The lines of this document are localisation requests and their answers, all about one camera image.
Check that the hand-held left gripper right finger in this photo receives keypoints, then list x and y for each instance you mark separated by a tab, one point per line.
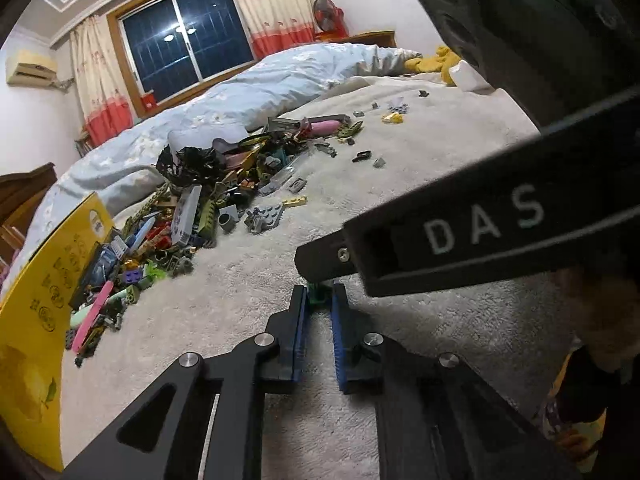
337	332

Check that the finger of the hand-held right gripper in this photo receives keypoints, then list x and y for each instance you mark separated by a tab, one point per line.
400	255

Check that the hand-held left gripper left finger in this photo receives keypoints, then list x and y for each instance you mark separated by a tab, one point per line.
300	332

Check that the small green toy brick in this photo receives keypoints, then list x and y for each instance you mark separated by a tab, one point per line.
317	296

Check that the pile of mixed toy bricks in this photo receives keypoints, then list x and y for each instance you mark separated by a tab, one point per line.
190	210

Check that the yellow cardboard box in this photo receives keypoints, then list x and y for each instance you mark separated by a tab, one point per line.
35	320

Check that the person's right forearm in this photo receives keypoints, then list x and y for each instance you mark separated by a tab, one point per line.
605	315

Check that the small white box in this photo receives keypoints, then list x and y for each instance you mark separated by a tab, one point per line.
472	76

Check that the cream fleece blanket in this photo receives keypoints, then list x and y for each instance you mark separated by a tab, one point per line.
400	170

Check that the yellow cloth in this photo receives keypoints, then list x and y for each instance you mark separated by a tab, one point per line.
430	62

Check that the small yellow toy brick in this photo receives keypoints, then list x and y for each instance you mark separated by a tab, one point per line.
392	118

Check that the wooden window cabinet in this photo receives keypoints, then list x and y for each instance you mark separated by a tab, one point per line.
372	39

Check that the red electric fan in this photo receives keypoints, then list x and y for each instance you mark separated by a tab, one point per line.
327	15

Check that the black mesh bag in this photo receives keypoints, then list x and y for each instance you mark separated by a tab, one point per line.
187	162

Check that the clear plastic container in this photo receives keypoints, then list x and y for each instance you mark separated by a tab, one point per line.
195	137

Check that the blue floral duvet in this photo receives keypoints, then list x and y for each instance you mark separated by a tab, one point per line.
250	85

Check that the person's patterned yellow clothing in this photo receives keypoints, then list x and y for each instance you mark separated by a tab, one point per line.
575	435

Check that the cream and red curtain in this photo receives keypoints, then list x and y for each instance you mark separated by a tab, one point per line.
270	5
100	85

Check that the red box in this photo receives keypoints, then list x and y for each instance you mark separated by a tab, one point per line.
148	101

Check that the window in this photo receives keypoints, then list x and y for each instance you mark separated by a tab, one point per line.
200	35

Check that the wooden headboard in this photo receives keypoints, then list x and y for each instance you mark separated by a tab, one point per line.
25	200

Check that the air conditioner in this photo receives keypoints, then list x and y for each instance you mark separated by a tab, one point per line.
30	67

